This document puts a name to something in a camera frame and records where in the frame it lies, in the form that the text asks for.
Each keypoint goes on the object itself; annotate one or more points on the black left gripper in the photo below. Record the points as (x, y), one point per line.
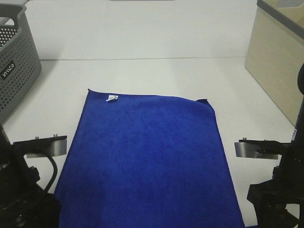
(23, 203)

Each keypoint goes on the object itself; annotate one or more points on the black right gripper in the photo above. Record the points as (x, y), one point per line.
(279, 202)

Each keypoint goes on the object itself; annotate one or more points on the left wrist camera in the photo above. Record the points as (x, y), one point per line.
(43, 147)

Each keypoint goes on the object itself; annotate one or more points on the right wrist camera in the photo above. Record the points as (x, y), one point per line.
(259, 148)

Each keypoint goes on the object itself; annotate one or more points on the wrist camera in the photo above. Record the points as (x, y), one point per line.
(259, 148)
(43, 147)

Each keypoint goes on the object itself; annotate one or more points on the grey perforated plastic basket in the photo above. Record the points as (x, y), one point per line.
(19, 61)

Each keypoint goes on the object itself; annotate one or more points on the blue microfibre towel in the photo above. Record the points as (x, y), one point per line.
(147, 161)

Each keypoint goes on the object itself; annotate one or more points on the beige storage bin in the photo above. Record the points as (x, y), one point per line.
(276, 52)

